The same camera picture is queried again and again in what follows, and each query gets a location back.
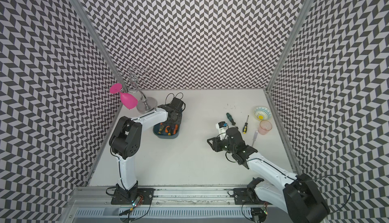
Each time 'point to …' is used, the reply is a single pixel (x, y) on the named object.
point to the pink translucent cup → (265, 127)
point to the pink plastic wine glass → (128, 100)
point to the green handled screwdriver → (230, 118)
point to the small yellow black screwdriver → (245, 127)
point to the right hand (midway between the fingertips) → (210, 143)
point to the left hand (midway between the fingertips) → (175, 120)
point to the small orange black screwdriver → (166, 130)
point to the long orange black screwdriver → (176, 128)
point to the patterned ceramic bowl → (262, 113)
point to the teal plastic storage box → (167, 129)
